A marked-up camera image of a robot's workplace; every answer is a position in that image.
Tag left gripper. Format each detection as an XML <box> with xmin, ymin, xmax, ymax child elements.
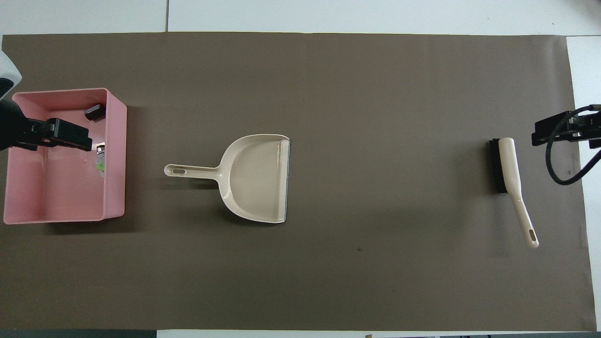
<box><xmin>0</xmin><ymin>99</ymin><xmax>30</xmax><ymax>152</ymax></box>

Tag pink plastic bin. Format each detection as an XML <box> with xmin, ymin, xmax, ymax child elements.
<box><xmin>3</xmin><ymin>88</ymin><xmax>128</xmax><ymax>225</ymax></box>

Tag beige plastic dustpan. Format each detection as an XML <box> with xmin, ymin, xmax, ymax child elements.
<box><xmin>164</xmin><ymin>134</ymin><xmax>291</xmax><ymax>224</ymax></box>

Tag beige hand brush black bristles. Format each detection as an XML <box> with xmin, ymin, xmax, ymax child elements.
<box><xmin>488</xmin><ymin>137</ymin><xmax>540</xmax><ymax>249</ymax></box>

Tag black cable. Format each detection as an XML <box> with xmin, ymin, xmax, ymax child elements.
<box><xmin>544</xmin><ymin>104</ymin><xmax>601</xmax><ymax>186</ymax></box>

